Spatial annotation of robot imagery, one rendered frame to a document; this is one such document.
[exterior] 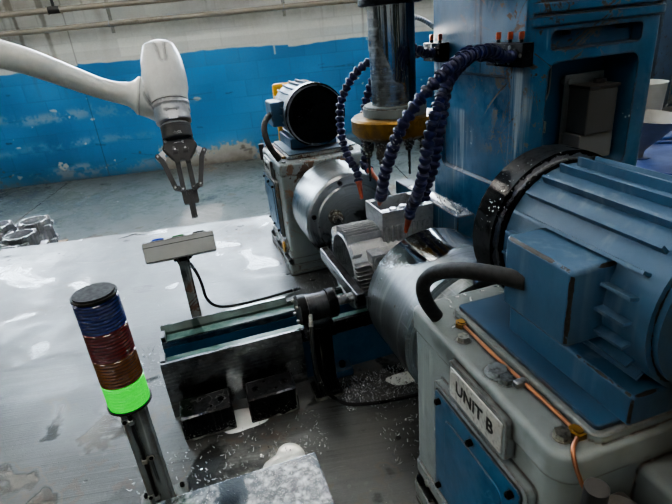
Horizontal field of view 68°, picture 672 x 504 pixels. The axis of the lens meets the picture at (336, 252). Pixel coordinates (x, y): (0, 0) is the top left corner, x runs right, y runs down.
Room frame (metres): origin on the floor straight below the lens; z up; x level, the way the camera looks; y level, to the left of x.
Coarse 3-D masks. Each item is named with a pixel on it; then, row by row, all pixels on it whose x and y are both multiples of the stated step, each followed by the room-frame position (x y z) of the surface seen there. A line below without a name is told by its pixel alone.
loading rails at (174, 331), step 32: (192, 320) 0.98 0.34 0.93; (224, 320) 0.99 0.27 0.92; (256, 320) 0.98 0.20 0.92; (288, 320) 1.00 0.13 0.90; (352, 320) 0.93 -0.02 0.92; (192, 352) 0.87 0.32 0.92; (224, 352) 0.85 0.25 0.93; (256, 352) 0.87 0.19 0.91; (288, 352) 0.88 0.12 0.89; (352, 352) 0.93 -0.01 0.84; (384, 352) 0.95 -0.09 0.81; (192, 384) 0.83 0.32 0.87; (224, 384) 0.84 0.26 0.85
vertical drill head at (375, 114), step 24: (384, 24) 1.00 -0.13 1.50; (408, 24) 1.01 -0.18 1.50; (384, 48) 1.00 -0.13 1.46; (408, 48) 1.01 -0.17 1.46; (384, 72) 1.00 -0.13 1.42; (408, 72) 1.00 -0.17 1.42; (384, 96) 1.00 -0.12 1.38; (408, 96) 1.00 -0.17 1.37; (360, 120) 1.01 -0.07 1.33; (384, 120) 0.98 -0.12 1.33; (384, 144) 0.98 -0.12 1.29; (408, 144) 1.08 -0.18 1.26
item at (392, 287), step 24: (408, 240) 0.80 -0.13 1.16; (432, 240) 0.77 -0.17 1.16; (456, 240) 0.76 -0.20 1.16; (384, 264) 0.78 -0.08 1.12; (408, 264) 0.74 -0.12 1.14; (432, 264) 0.70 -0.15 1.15; (384, 288) 0.74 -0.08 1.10; (408, 288) 0.69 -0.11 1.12; (432, 288) 0.65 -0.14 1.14; (456, 288) 0.64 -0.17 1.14; (384, 312) 0.72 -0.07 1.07; (408, 312) 0.65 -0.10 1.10; (384, 336) 0.72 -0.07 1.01; (408, 336) 0.64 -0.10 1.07; (408, 360) 0.63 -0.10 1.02
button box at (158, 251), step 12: (156, 240) 1.13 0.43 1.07; (168, 240) 1.12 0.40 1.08; (180, 240) 1.13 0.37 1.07; (192, 240) 1.13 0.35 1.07; (204, 240) 1.14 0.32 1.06; (144, 252) 1.10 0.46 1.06; (156, 252) 1.11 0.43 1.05; (168, 252) 1.11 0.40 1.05; (180, 252) 1.12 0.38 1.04; (192, 252) 1.12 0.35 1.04; (204, 252) 1.13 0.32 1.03
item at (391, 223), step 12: (408, 192) 1.10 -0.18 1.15; (372, 204) 1.04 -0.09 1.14; (384, 204) 1.08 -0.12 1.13; (396, 204) 1.09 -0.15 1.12; (420, 204) 1.06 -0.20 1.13; (432, 204) 1.01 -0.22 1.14; (372, 216) 1.03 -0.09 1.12; (384, 216) 0.98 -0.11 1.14; (396, 216) 0.99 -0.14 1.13; (420, 216) 1.00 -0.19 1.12; (432, 216) 1.01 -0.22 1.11; (384, 228) 0.98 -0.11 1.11; (396, 228) 0.99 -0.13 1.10; (420, 228) 1.00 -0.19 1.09; (384, 240) 0.98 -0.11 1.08
